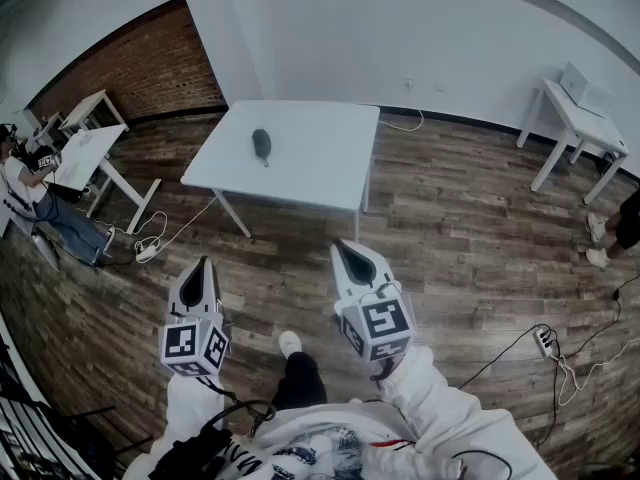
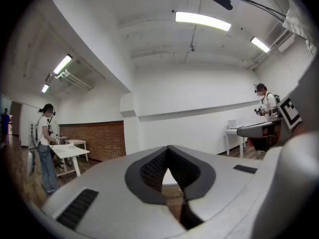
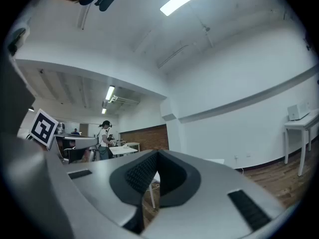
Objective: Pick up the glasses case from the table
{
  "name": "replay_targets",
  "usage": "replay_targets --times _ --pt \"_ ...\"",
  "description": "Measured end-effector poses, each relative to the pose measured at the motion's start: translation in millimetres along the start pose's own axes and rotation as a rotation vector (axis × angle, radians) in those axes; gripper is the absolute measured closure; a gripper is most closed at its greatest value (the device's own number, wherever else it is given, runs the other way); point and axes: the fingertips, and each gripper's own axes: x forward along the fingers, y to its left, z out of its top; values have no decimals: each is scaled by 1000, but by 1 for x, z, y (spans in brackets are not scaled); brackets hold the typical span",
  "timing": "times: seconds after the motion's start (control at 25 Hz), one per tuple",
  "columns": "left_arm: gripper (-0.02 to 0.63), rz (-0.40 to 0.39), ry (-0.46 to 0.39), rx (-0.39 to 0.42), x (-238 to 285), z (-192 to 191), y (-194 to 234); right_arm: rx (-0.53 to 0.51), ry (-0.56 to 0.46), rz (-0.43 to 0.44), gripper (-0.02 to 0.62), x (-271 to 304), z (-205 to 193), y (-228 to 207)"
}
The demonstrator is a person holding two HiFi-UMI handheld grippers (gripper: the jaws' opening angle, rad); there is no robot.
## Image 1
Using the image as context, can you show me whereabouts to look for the person's left forearm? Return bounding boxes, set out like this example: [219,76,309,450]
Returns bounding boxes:
[163,373,227,447]

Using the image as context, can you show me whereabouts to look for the person's white printed shirt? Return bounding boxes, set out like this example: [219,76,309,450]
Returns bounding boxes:
[121,401,557,480]

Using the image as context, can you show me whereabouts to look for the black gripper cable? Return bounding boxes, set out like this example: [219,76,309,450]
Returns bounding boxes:
[197,373,277,438]

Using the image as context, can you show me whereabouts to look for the white box on side table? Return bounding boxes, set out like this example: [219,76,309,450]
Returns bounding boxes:
[558,61,616,120]

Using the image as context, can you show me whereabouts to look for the black chest device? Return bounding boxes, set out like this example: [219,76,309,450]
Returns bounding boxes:
[148,423,235,480]

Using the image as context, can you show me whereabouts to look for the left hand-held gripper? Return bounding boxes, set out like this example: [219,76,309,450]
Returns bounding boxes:
[159,256,232,380]

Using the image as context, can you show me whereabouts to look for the white side table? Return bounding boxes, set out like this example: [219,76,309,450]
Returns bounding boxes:
[515,77,633,206]

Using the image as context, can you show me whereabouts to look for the tangled white cable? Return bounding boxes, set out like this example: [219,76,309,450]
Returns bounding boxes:
[555,336,640,408]

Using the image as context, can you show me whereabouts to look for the white tilted-top table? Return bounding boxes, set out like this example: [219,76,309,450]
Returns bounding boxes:
[53,123,163,236]

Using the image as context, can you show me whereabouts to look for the long white cable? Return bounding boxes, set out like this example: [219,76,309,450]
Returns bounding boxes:
[133,80,426,257]

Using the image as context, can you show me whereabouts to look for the person's right forearm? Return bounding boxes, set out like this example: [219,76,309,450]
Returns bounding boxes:
[376,344,484,452]

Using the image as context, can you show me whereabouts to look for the white power strip black plugs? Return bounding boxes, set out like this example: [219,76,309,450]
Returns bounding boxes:
[531,323,558,359]

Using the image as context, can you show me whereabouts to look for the person's black trouser leg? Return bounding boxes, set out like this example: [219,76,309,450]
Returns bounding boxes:
[271,351,329,413]

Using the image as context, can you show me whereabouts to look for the black floor cable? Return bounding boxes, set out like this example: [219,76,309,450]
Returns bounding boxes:
[457,273,640,449]

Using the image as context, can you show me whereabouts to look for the white square table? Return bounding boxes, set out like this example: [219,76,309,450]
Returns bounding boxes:
[179,99,382,242]

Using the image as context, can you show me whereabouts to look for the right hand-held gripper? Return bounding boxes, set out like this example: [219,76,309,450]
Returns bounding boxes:
[329,240,418,365]

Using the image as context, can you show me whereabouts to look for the black metal rack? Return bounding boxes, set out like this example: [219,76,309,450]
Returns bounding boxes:
[0,312,154,480]

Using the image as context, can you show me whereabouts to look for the person's white shoe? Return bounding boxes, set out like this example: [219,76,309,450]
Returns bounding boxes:
[277,329,305,360]

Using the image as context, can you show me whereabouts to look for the small white table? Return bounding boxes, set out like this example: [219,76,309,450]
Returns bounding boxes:
[58,88,131,135]

